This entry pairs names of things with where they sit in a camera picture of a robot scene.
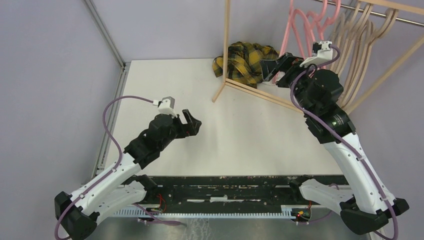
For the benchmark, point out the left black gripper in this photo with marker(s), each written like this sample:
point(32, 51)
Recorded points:
point(193, 127)

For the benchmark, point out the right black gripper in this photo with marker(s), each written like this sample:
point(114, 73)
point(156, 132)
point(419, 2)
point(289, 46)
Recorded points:
point(286, 62)

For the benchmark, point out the pink hanger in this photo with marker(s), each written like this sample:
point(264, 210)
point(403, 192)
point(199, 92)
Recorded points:
point(309, 20)
point(286, 36)
point(321, 27)

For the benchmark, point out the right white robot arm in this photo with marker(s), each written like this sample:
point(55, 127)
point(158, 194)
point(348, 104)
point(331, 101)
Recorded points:
point(367, 206)

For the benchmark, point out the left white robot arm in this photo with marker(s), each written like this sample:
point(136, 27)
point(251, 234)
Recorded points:
point(81, 211)

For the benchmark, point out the yellow plaid shirt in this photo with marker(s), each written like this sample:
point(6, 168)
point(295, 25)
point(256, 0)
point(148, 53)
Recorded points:
point(243, 62)

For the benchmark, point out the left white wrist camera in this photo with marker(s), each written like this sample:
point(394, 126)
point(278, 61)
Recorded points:
point(165, 106)

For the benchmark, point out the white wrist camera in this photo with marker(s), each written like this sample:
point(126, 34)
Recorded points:
point(321, 54)
point(165, 106)

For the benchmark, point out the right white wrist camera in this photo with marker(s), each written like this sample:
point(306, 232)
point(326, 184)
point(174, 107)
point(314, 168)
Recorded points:
point(321, 54)

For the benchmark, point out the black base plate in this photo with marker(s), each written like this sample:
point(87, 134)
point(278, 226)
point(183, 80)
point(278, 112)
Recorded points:
point(254, 194)

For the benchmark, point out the white slotted cable duct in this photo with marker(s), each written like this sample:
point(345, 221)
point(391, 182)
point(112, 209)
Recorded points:
point(135, 212)

